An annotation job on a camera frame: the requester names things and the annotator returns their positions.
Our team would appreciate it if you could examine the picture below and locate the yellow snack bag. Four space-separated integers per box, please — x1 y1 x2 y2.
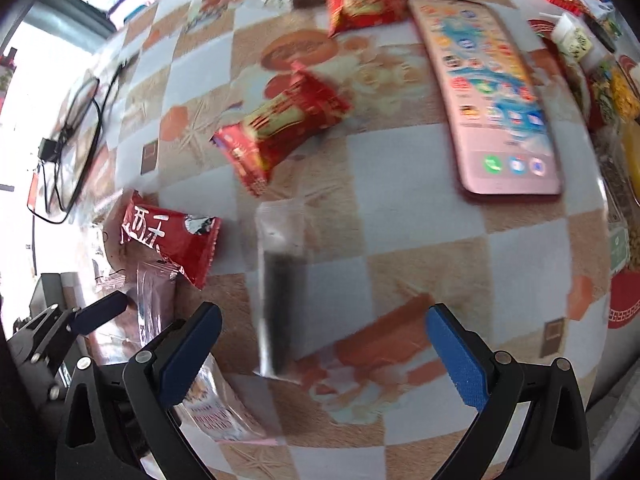
607 65 640 121

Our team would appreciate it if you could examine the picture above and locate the clear snack packet red print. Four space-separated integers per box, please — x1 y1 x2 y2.
175 355 271 443

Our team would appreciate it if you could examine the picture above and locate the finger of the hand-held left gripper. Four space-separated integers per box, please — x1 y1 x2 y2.
10 290 128 363

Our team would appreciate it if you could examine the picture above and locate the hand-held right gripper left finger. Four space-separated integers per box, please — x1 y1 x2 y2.
56 301 223 480

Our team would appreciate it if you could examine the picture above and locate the black charger cable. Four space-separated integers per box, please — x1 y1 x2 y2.
27 55 138 223

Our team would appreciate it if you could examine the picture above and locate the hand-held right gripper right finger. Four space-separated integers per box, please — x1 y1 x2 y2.
425 303 592 480

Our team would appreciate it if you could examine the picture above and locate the clear packet with dark snack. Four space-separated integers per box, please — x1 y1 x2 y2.
252 200 308 378

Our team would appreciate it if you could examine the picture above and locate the red rimmed plate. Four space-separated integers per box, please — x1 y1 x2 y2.
529 17 593 116

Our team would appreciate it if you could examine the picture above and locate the red snack packet white lettering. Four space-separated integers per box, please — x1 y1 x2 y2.
120 190 223 291

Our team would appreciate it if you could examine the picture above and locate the red cased smartphone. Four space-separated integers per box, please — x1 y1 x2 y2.
407 0 563 203

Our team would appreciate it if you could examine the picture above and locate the red round patterned mat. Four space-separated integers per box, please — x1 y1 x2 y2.
607 270 640 330

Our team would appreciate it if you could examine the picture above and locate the white drink carton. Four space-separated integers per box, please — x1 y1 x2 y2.
550 12 593 61

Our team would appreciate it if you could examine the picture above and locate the red snack packet gold label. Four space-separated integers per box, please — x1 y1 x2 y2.
324 0 405 38
210 62 351 197

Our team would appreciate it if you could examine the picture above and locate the dark grey chair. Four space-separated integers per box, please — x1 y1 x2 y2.
27 272 66 313

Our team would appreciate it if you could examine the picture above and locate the pink translucent snack packet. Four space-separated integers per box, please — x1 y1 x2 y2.
136 260 178 346

